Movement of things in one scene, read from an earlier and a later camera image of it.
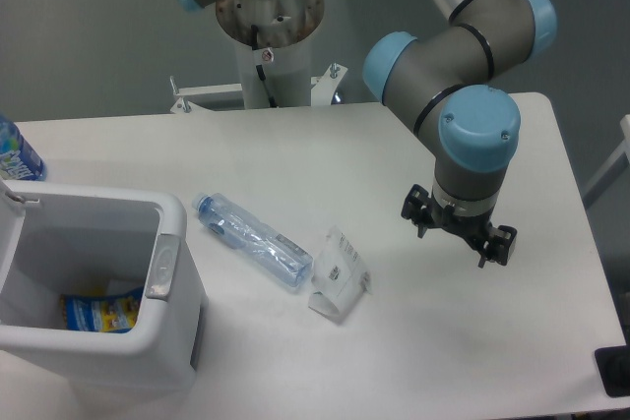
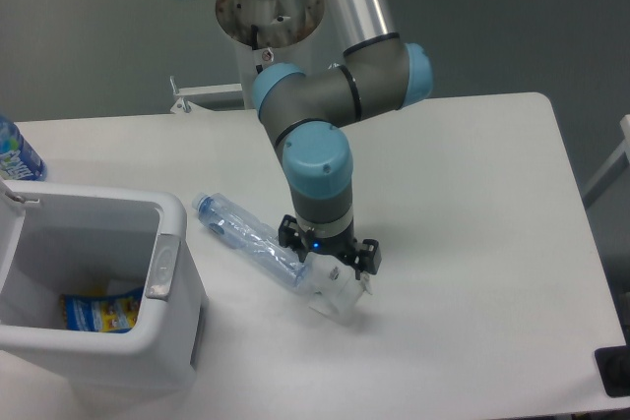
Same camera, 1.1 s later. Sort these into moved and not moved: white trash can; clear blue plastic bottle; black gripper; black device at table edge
Moved: black gripper
Not moved: white trash can; clear blue plastic bottle; black device at table edge
